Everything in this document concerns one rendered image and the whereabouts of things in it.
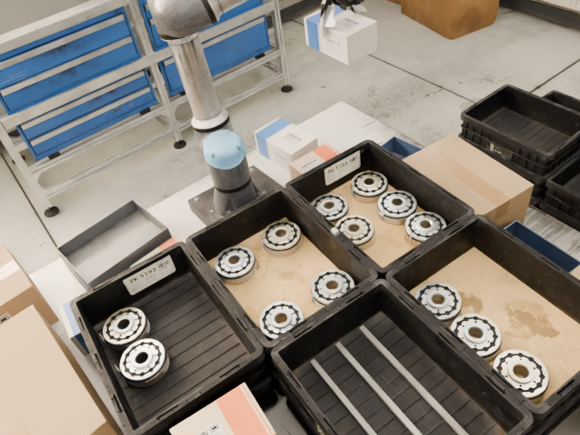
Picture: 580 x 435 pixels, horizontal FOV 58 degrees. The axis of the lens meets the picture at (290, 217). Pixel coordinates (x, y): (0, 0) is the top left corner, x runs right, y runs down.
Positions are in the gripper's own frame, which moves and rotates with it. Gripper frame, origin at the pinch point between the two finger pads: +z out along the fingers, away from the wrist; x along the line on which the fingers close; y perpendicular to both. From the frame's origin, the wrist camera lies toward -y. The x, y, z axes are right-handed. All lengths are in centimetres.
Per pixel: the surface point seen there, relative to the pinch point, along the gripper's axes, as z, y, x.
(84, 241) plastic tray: 35, -13, -94
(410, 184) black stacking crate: 23, 47, -18
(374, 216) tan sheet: 28, 45, -29
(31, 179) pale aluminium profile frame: 88, -140, -97
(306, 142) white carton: 32.4, 1.9, -18.7
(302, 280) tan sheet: 28, 49, -57
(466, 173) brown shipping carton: 25, 53, -2
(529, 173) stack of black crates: 63, 45, 50
